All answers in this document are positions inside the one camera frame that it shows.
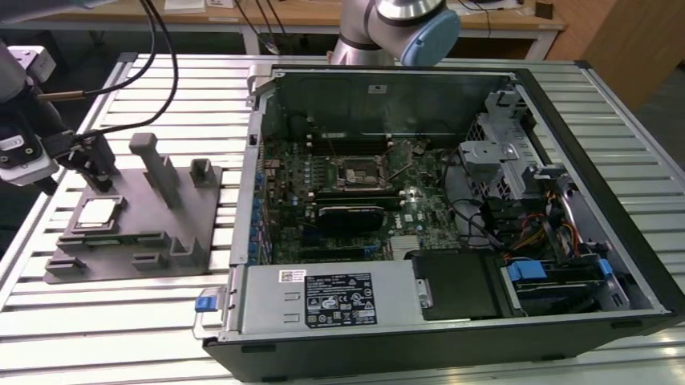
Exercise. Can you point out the blue case latch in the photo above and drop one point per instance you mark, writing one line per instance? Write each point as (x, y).
(206, 303)

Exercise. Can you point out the silver CPU chip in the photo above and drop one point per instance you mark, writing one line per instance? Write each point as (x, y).
(99, 212)

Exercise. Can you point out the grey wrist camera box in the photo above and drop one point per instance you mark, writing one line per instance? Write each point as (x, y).
(32, 60)

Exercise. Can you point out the green motherboard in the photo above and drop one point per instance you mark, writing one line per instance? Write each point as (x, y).
(422, 200)

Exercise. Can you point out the CPU socket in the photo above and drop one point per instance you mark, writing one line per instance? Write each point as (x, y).
(356, 171)

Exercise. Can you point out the green RAM stick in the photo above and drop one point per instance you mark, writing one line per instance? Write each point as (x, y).
(358, 200)

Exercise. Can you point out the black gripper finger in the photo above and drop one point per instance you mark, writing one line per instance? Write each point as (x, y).
(46, 185)
(97, 156)

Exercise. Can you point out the white labelled box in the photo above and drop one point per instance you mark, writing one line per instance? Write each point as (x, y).
(222, 3)

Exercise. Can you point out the white case sticker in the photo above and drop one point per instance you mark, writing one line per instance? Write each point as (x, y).
(377, 88)

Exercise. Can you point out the black plastic shroud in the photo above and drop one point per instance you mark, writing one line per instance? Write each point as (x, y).
(460, 284)

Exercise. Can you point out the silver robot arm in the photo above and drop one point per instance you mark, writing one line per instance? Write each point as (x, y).
(369, 24)

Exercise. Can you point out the brown wooden cabinet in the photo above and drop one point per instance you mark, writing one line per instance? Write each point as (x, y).
(632, 40)

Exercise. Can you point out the black PC case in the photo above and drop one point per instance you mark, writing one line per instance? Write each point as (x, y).
(401, 353)

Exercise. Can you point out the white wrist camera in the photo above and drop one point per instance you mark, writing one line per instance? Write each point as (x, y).
(32, 170)

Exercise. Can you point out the silver chipset heatsink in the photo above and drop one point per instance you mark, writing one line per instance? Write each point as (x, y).
(405, 248)

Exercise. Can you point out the white paper box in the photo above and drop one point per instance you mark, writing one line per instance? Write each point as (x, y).
(185, 5)

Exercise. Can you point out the black graphics card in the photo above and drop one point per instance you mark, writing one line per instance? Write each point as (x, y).
(350, 220)

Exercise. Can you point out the small black desk object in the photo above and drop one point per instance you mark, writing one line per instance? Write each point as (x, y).
(545, 10)

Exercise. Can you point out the blue disk carrier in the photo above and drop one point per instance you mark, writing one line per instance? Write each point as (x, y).
(526, 272)

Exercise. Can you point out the thin metal locking lever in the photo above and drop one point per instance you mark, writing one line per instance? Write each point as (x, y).
(404, 170)
(333, 146)

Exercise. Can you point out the grey power supply unit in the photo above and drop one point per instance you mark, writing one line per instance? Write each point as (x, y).
(267, 297)

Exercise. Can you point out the grey parts rack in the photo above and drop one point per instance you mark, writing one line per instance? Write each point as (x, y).
(145, 224)

